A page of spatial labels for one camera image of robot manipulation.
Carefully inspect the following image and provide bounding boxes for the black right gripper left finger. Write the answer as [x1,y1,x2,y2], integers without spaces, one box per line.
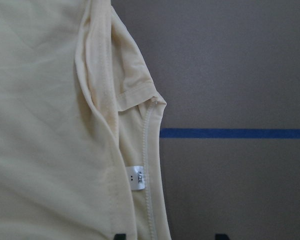
[113,233,127,240]

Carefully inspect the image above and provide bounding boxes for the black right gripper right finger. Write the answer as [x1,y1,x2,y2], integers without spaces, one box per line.
[214,233,230,240]

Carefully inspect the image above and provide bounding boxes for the beige long-sleeve printed shirt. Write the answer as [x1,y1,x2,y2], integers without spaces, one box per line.
[0,0,171,240]

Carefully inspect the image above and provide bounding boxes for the brown paper table cover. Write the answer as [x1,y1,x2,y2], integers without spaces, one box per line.
[112,0,300,240]

